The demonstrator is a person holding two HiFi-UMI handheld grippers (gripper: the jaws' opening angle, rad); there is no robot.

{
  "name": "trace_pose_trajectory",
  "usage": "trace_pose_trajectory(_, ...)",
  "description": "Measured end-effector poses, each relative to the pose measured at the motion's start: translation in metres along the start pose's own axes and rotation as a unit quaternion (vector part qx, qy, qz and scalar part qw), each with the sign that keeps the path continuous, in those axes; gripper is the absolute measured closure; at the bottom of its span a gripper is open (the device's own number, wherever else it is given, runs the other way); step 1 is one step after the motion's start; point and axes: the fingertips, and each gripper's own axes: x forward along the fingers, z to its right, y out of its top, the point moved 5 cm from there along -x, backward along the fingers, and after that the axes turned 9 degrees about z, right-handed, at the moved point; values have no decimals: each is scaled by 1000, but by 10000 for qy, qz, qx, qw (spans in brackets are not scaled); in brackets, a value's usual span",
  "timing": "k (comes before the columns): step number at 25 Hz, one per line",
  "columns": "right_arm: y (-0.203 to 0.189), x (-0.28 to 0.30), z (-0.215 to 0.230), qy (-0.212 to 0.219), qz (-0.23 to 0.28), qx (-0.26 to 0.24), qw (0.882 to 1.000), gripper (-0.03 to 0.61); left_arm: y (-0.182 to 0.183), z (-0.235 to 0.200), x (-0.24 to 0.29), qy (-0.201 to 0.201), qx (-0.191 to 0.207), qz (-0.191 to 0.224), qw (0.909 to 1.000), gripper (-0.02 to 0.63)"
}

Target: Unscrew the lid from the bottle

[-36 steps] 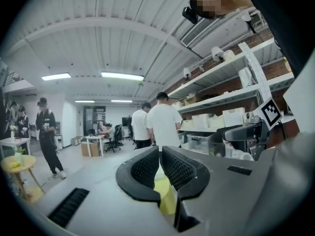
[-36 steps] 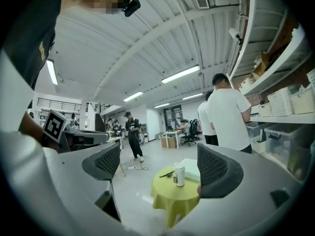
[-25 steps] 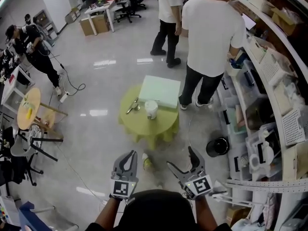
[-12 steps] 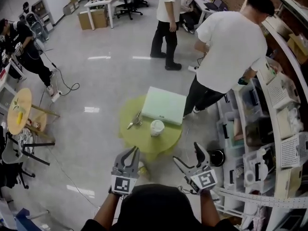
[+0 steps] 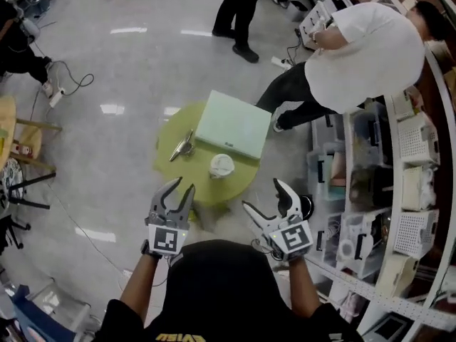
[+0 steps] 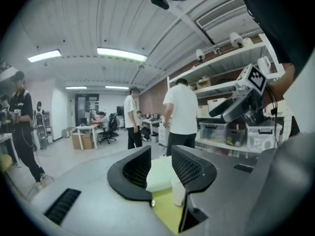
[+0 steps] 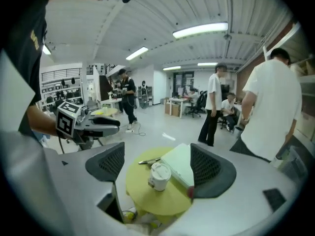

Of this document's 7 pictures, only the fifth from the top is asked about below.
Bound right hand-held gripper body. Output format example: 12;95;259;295
261;214;315;263

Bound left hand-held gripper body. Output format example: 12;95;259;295
144;209;190;257

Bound person's left forearm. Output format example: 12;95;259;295
120;254;160;329

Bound person's right forearm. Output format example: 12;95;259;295
287;258;321;318

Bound black waste bin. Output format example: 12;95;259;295
297;193;315;221

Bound black wristwatch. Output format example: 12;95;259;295
140;239;163;261

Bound person's beige trousers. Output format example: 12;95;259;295
188;204;233;234

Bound round table with green cloth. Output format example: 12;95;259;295
152;99;261;207

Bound stack of clear storage boxes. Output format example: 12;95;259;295
306;101;393;281

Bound silver metal tool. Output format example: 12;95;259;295
168;129;197;163

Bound person's black t-shirt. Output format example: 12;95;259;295
93;239;365;342

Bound white curved shelf unit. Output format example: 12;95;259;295
298;0;456;342

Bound pale green flat box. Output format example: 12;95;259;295
195;90;273;161

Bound row of white perforated baskets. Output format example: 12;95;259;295
390;90;441;260

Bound white power strip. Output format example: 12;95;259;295
48;88;66;108
270;56;292;71

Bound black-legged patterned chair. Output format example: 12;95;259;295
0;157;57;210

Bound blue plastic chair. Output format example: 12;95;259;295
9;284;78;342

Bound black office chair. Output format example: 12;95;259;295
0;204;32;257

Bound round wooden table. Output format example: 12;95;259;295
0;94;63;173

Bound black floor cable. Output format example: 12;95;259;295
45;60;95;98

